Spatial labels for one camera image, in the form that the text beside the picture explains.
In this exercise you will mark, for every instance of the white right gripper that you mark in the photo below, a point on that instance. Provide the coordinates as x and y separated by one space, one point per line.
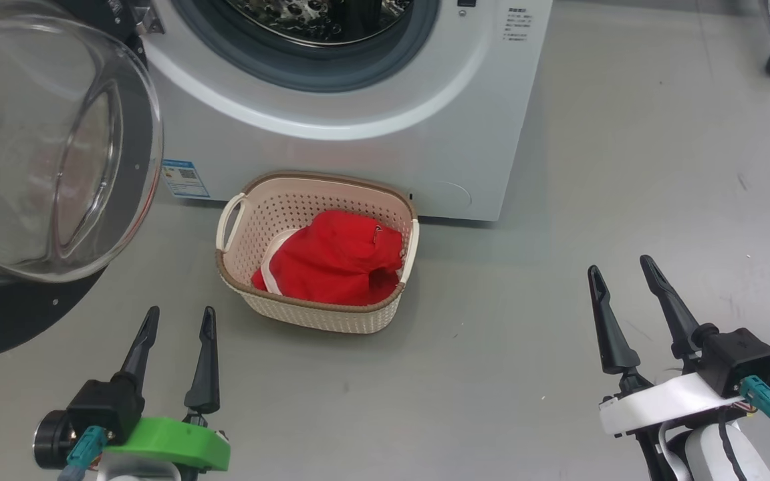
666 404

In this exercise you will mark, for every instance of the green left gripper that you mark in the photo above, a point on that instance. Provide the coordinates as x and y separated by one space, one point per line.
178 444

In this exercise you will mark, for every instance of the red and white garment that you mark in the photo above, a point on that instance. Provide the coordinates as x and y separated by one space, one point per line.
338 260

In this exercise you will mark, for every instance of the washing machine glass door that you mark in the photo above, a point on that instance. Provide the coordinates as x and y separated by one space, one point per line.
37 167

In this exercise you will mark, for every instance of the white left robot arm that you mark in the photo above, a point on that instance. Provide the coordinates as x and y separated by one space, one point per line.
138 473

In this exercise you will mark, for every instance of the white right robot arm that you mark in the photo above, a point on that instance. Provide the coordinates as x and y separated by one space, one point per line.
706 457

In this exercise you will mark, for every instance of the cream perforated laundry basket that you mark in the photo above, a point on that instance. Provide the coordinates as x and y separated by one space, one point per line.
318 317

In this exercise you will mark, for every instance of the white front-load washing machine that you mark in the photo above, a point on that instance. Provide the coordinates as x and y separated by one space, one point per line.
425 133

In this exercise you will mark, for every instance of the blue energy label sticker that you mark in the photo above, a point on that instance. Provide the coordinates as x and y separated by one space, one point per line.
186 179

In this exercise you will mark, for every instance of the white partition board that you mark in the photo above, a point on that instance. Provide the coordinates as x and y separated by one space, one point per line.
639 2

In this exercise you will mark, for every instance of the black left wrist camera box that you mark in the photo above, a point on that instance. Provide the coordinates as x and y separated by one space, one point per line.
104 411

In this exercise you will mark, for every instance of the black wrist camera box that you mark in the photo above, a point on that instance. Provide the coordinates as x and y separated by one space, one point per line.
739 357
104 411

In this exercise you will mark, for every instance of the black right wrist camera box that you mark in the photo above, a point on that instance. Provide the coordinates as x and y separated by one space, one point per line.
739 357

